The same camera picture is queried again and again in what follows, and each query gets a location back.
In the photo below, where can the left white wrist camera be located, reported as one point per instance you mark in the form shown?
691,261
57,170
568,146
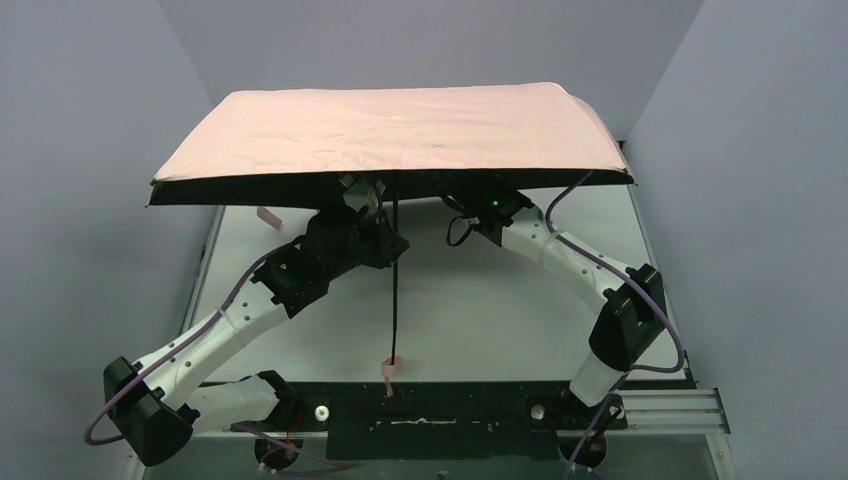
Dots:
362,193

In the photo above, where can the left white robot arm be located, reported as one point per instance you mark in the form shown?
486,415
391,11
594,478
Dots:
159,401

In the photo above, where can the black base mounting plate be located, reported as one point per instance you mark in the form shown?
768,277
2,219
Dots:
538,420

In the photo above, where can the pink folding umbrella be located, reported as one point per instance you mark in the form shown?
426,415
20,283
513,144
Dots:
289,148

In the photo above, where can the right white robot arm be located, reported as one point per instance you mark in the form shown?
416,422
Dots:
629,303

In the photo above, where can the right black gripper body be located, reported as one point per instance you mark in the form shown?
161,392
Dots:
468,203

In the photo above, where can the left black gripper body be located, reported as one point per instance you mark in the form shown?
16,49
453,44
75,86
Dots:
387,242

